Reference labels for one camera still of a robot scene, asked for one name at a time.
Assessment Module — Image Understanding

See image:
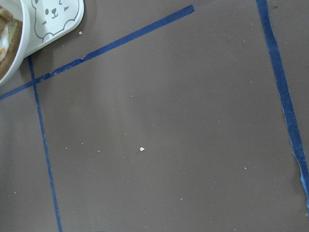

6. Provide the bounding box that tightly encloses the fried egg toy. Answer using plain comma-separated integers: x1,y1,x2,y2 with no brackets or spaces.
0,25,9,62

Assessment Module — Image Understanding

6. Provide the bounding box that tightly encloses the white round plate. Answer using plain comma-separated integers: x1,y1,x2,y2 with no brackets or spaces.
0,0,30,85

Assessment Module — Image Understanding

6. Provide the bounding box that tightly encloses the cream bear tray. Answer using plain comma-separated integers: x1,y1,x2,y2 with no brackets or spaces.
23,0,84,56

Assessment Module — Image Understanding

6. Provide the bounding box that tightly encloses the bread slice under egg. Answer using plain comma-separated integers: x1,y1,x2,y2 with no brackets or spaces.
0,6,23,79

